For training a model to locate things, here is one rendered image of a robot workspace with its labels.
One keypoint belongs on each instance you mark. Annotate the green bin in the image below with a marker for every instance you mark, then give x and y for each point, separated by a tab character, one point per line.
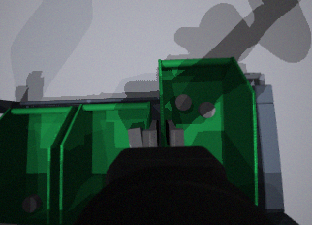
231	134
26	167
97	133

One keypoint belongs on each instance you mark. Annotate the grey rectangular block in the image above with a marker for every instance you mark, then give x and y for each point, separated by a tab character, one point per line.
135	137

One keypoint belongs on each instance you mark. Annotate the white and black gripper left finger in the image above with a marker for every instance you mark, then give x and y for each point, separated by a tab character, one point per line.
150	137

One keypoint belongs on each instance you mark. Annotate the grey metal shelf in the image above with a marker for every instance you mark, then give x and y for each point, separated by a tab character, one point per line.
270	188

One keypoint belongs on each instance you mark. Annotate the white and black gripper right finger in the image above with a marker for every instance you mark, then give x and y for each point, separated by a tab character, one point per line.
174	136

